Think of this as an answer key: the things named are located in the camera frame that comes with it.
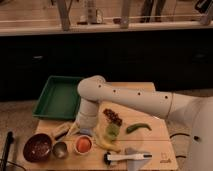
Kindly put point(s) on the red apple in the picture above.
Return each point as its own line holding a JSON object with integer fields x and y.
{"x": 83, "y": 145}

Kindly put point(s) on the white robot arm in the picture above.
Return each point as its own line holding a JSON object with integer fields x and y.
{"x": 194, "y": 112}

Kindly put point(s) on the small metal cup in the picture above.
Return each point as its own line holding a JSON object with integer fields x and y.
{"x": 60, "y": 150}

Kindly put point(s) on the yellow banana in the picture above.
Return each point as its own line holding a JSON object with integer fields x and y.
{"x": 102, "y": 142}

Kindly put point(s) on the green chili pepper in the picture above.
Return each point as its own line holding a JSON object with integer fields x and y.
{"x": 136, "y": 126}

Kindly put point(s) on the green plastic tray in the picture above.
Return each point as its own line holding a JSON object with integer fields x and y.
{"x": 59, "y": 99}

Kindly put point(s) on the dark red bowl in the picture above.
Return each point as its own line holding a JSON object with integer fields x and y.
{"x": 37, "y": 148}

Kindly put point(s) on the black pole stand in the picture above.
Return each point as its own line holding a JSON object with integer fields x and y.
{"x": 6, "y": 149}

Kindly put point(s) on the wooden handled brush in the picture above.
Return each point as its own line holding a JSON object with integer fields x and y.
{"x": 61, "y": 130}

